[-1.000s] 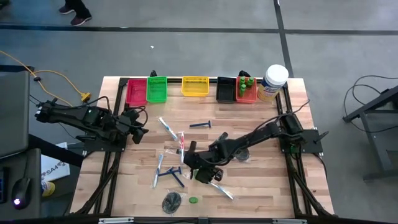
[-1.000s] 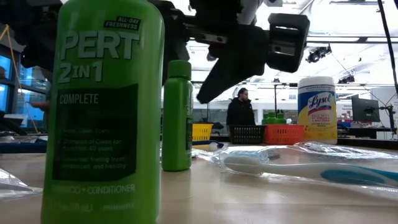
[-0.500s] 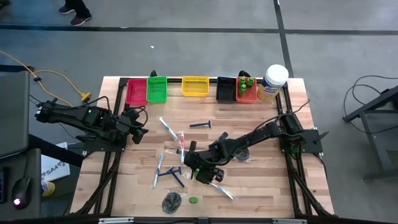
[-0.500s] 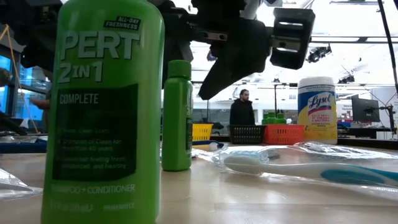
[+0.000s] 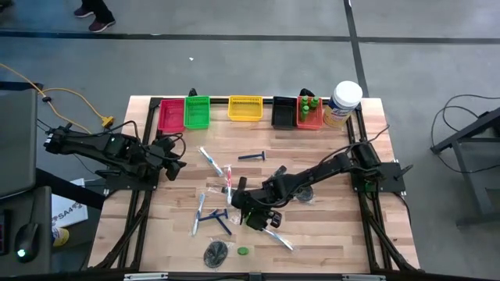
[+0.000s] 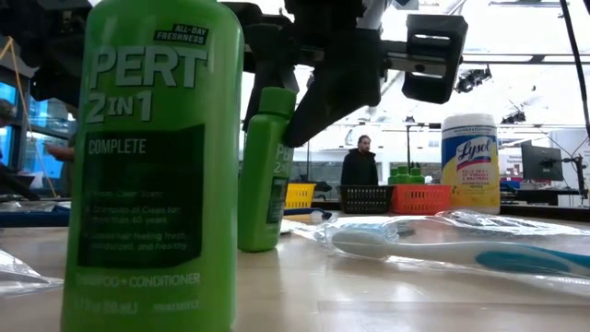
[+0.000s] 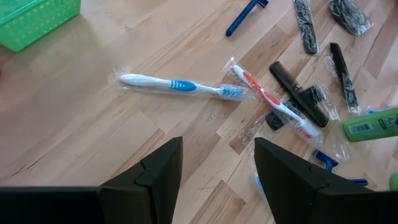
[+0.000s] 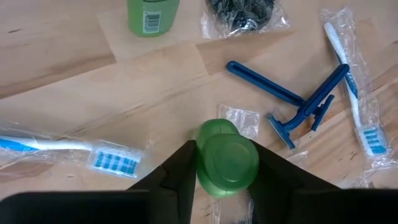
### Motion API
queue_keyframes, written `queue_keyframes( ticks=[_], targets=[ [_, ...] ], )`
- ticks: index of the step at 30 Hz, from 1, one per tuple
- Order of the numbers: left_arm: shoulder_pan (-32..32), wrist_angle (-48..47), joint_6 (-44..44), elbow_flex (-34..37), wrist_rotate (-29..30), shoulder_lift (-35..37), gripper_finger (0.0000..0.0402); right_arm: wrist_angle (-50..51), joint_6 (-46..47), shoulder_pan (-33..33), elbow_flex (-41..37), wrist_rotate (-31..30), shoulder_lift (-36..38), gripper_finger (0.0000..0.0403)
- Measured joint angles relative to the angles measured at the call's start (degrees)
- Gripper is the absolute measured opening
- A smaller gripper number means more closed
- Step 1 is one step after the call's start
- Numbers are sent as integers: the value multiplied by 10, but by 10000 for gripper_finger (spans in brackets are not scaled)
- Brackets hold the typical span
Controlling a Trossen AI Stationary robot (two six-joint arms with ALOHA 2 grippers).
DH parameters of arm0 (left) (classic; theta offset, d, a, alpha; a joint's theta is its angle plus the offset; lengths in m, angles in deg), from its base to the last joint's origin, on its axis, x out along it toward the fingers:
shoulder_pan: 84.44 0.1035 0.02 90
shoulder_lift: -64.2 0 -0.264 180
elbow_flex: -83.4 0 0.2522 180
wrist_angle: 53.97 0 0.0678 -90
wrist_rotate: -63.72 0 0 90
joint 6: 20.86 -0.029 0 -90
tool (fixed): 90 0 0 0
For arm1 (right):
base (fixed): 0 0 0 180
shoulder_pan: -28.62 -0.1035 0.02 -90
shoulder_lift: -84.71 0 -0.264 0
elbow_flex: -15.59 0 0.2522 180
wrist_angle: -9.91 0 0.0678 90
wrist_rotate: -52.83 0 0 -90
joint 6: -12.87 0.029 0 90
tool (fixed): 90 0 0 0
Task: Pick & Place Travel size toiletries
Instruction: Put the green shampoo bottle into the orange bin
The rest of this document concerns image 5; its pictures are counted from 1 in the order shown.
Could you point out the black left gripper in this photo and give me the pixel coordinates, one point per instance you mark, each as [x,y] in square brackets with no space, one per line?
[162,150]

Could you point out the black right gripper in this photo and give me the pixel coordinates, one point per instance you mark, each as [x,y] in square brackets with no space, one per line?
[259,199]

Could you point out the bare black comb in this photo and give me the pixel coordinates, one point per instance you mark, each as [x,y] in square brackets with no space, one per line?
[242,183]

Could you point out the black round item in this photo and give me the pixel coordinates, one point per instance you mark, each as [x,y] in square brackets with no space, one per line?
[215,253]
[306,195]

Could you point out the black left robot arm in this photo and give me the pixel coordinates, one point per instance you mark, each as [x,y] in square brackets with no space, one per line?
[97,146]

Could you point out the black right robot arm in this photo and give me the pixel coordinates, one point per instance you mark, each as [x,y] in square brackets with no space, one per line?
[320,169]

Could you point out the black comb in wrapper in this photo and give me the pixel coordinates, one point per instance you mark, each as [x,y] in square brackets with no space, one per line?
[216,190]
[280,170]

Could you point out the red plastic basket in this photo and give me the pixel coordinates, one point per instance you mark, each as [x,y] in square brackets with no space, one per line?
[171,115]

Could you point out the green plastic basket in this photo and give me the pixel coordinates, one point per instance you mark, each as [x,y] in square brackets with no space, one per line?
[197,112]

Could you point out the black clamp knob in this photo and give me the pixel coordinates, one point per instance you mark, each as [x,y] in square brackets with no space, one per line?
[306,92]
[192,93]

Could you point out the yellow plastic basket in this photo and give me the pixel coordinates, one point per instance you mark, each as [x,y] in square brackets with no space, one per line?
[245,108]

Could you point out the black plastic basket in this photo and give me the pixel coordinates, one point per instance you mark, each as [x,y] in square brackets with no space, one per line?
[284,113]

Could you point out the black rig strut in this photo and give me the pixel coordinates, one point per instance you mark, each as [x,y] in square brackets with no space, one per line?
[70,189]

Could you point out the orange plastic basket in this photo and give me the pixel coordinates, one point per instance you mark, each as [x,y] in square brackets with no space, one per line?
[316,123]

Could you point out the white printed box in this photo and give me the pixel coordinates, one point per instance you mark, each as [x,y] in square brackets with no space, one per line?
[68,210]

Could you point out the yellow and white canister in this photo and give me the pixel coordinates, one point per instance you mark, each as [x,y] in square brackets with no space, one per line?
[61,237]

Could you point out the dark grey side desk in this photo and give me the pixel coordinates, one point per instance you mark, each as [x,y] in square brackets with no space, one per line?
[39,210]

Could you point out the Lysol wipes canister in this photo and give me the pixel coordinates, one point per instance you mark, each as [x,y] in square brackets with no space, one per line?
[348,93]

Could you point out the grey computer monitor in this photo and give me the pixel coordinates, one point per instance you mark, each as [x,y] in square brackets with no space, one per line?
[17,144]

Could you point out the person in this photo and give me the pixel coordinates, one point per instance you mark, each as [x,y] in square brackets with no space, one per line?
[99,21]

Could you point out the black computer mouse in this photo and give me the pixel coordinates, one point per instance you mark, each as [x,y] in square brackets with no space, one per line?
[26,242]

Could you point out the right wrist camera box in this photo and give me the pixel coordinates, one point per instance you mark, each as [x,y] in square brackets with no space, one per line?
[275,219]

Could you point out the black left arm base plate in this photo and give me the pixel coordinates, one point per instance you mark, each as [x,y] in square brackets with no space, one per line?
[133,183]

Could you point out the black front rail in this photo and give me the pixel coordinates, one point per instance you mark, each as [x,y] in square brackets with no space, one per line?
[218,278]

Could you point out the silver bracket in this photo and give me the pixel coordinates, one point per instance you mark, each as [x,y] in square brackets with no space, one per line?
[363,278]
[145,276]

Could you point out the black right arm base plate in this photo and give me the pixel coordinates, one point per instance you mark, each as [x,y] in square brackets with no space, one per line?
[390,181]

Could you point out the black desk frame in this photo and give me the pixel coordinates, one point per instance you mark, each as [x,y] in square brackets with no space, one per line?
[468,179]

